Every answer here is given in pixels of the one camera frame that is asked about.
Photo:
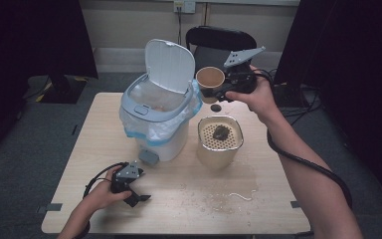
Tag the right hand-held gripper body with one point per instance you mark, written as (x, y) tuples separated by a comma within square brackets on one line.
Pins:
[(242, 79)]

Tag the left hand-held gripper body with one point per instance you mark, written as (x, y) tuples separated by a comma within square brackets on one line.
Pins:
[(127, 171)]

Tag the brown paper cup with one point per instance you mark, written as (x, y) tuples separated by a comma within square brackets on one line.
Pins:
[(210, 78)]

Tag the wet dark tea leaves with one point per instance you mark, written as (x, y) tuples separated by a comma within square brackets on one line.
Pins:
[(221, 132)]

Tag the beige strainer bucket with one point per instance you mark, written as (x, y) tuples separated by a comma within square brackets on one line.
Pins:
[(217, 156)]

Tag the white lidded trash can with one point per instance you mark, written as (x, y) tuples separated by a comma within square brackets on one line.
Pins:
[(169, 63)]

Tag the person's right hand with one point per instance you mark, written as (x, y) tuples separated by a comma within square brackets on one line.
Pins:
[(262, 99)]

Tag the person's left hand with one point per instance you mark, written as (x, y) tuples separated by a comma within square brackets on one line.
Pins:
[(101, 197)]

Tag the black folding chair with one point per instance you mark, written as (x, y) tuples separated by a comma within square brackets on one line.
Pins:
[(219, 38)]

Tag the white and blue trash bag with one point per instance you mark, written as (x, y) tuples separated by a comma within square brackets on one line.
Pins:
[(165, 129)]

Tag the grey tape strip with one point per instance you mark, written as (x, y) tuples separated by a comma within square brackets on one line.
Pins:
[(295, 204), (51, 207)]

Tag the spilled water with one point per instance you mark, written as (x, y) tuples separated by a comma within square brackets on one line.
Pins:
[(225, 189)]

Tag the dark curtain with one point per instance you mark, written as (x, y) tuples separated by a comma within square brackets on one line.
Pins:
[(354, 66), (30, 40)]

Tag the white wall socket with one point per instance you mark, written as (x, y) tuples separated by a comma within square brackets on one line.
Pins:
[(184, 6)]

